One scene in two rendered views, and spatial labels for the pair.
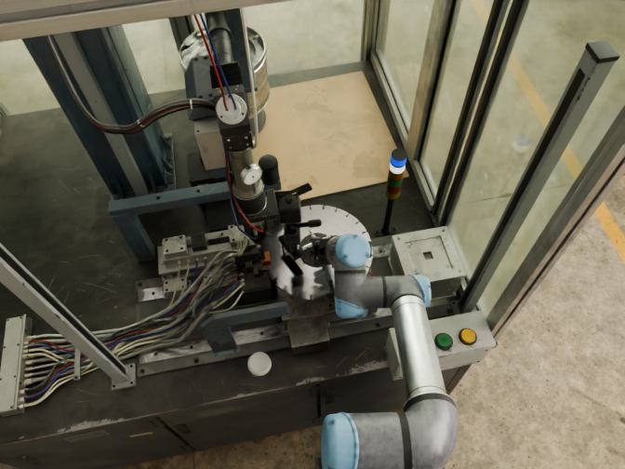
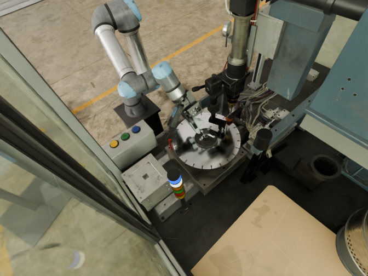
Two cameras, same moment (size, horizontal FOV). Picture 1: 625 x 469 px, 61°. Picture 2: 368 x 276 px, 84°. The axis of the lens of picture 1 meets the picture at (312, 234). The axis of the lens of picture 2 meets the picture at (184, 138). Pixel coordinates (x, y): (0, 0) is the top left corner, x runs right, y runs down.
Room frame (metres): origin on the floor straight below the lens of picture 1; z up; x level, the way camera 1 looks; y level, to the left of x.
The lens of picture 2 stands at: (1.28, -0.31, 1.79)
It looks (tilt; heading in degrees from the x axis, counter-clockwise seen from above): 55 degrees down; 159
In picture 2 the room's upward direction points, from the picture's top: 11 degrees counter-clockwise
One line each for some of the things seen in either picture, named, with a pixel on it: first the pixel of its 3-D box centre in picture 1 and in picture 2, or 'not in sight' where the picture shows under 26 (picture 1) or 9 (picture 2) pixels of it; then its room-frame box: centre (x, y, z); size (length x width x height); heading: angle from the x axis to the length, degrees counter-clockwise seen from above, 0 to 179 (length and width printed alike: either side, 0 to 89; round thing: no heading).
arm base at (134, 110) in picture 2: not in sight; (134, 104); (0.20, -0.21, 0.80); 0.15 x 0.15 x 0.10
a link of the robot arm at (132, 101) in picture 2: not in sight; (129, 91); (0.20, -0.20, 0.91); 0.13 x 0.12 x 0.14; 89
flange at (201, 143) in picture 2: (317, 247); (206, 136); (0.80, -0.01, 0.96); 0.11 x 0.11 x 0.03
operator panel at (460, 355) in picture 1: (437, 345); (131, 145); (0.53, -0.35, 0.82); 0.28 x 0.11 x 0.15; 99
